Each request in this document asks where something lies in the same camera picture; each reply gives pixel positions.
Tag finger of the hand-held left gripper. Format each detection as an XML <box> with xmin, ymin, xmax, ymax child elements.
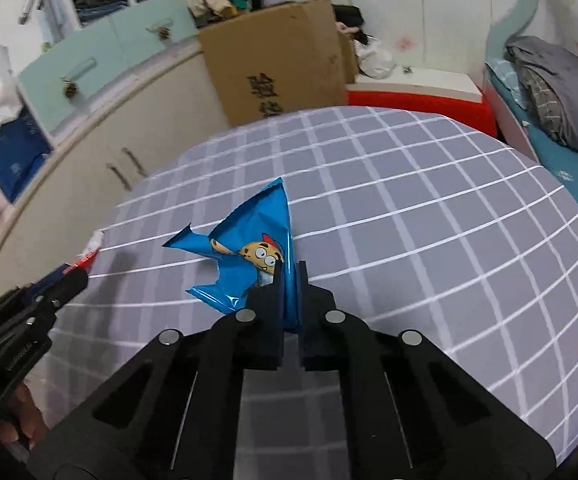
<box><xmin>29</xmin><ymin>267</ymin><xmax>91</xmax><ymax>313</ymax></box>

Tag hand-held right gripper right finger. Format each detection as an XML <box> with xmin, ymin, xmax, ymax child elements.
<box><xmin>296</xmin><ymin>260</ymin><xmax>557</xmax><ymax>480</ymax></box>

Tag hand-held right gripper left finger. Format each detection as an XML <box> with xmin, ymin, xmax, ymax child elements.
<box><xmin>26</xmin><ymin>259</ymin><xmax>286</xmax><ymax>480</ymax></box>

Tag red white snack wrapper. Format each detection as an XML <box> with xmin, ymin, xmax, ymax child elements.
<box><xmin>72</xmin><ymin>229</ymin><xmax>104</xmax><ymax>273</ymax></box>

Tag blue foil snack bag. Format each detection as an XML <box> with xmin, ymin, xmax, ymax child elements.
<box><xmin>163</xmin><ymin>176</ymin><xmax>302</xmax><ymax>333</ymax></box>

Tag person's left hand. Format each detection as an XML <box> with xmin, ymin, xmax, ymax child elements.
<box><xmin>0</xmin><ymin>382</ymin><xmax>45</xmax><ymax>456</ymax></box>

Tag blue fabric bag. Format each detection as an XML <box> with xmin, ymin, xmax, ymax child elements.
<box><xmin>0</xmin><ymin>110</ymin><xmax>52</xmax><ymax>203</ymax></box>

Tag grey checked cloth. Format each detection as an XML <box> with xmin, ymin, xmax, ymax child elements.
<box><xmin>29</xmin><ymin>105</ymin><xmax>578</xmax><ymax>480</ymax></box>

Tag cream cabinet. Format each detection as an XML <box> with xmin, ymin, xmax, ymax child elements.
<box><xmin>0</xmin><ymin>42</ymin><xmax>230</xmax><ymax>311</ymax></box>

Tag mint drawer unit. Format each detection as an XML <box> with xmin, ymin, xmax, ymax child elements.
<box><xmin>19</xmin><ymin>0</ymin><xmax>205</xmax><ymax>133</ymax></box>

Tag red white storage bench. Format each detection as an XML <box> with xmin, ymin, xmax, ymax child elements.
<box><xmin>346</xmin><ymin>67</ymin><xmax>498</xmax><ymax>138</ymax></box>

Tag brown cardboard box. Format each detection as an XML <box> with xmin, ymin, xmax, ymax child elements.
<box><xmin>198</xmin><ymin>0</ymin><xmax>357</xmax><ymax>127</ymax></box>

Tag white plastic bag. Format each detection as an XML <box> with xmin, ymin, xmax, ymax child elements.
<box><xmin>353</xmin><ymin>35</ymin><xmax>396</xmax><ymax>80</ymax></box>

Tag teal printed bedsheet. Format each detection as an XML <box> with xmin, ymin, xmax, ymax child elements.
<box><xmin>526</xmin><ymin>125</ymin><xmax>578</xmax><ymax>241</ymax></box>

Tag black garment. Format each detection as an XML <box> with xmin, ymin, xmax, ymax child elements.
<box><xmin>331</xmin><ymin>4</ymin><xmax>370</xmax><ymax>43</ymax></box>

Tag light blue checked pillow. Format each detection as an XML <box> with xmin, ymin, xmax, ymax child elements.
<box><xmin>486</xmin><ymin>59</ymin><xmax>530</xmax><ymax>111</ymax></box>

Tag white wardrobe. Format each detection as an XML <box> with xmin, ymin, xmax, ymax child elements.
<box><xmin>269</xmin><ymin>0</ymin><xmax>524</xmax><ymax>81</ymax></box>

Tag grey clothes on chair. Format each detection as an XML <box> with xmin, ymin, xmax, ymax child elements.
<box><xmin>506</xmin><ymin>36</ymin><xmax>578</xmax><ymax>168</ymax></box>

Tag metal cabinet handle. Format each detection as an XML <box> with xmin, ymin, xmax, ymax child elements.
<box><xmin>122</xmin><ymin>147</ymin><xmax>149</xmax><ymax>177</ymax></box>
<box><xmin>106</xmin><ymin>162</ymin><xmax>132</xmax><ymax>192</ymax></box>

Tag mint bed frame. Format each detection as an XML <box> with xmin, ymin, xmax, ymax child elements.
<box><xmin>484</xmin><ymin>0</ymin><xmax>550</xmax><ymax>161</ymax></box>

